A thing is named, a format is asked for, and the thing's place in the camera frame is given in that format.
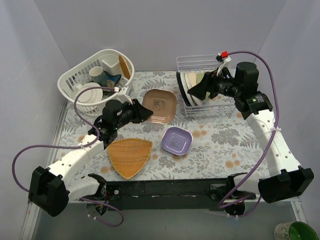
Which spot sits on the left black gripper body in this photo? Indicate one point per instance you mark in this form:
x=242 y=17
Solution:
x=136 y=111

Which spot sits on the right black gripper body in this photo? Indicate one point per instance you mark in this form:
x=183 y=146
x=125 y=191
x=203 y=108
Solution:
x=210 y=85

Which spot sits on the beige square bowl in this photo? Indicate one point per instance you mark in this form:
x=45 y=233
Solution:
x=191 y=79

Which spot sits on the pink square bowl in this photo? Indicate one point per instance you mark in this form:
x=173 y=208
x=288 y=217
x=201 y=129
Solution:
x=163 y=103

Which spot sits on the red rimmed beige plate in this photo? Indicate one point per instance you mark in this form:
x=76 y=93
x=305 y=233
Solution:
x=181 y=89

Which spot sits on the watermelon pattern plate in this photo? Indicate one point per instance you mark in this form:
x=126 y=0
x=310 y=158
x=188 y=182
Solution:
x=185 y=88

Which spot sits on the purple square bowl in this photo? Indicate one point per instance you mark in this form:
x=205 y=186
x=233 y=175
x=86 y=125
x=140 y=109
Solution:
x=176 y=141

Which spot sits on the green square bowl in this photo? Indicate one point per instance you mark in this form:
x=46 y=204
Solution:
x=199 y=77

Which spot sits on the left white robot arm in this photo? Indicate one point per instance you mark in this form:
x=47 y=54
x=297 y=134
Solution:
x=50 y=188

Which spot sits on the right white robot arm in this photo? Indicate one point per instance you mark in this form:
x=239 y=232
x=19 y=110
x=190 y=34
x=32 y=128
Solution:
x=287 y=178

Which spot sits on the blue star dish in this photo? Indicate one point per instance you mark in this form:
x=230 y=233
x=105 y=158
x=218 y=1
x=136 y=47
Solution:
x=109 y=81

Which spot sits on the floral table mat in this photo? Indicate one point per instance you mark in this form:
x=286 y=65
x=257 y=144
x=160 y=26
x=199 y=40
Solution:
x=221 y=146

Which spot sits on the woven coaster in basket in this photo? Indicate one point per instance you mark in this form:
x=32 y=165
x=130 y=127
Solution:
x=124 y=67

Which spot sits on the woven bamboo tray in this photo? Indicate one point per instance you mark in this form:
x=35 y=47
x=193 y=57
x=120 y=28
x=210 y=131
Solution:
x=129 y=155

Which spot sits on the white plate in basket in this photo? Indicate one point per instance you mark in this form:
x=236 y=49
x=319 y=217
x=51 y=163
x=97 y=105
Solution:
x=90 y=96

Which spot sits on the white plastic basket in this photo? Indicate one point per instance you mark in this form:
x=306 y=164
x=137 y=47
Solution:
x=71 y=81

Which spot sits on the white square container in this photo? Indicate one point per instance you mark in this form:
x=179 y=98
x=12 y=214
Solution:
x=111 y=64

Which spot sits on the white cup in basket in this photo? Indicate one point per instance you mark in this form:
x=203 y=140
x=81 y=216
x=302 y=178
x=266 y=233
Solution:
x=96 y=73

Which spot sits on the green floral mug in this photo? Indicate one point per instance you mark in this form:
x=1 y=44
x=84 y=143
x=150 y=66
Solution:
x=294 y=231

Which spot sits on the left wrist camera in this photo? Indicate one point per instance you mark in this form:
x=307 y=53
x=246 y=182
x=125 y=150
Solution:
x=123 y=94

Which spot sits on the white wire dish rack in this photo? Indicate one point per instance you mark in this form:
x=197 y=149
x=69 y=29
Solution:
x=220 y=106

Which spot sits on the black base frame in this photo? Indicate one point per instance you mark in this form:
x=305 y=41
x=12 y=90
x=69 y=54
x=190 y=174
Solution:
x=171 y=194

